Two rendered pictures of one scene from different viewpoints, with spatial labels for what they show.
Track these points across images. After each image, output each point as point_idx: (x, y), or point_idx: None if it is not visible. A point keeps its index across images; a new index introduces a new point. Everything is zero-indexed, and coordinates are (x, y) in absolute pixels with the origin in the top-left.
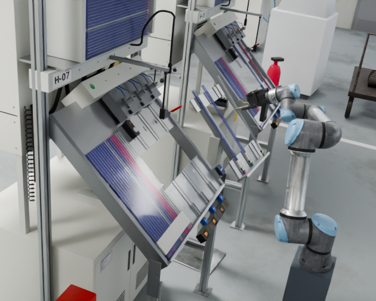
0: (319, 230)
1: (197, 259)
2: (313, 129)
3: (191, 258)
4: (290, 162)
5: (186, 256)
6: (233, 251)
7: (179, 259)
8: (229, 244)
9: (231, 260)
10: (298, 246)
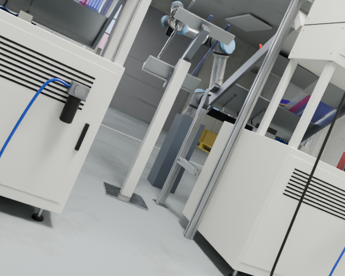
0: None
1: (131, 196)
2: None
3: (134, 200)
4: (224, 63)
5: (134, 201)
6: (94, 178)
7: (144, 206)
8: (86, 177)
9: (108, 183)
10: (184, 116)
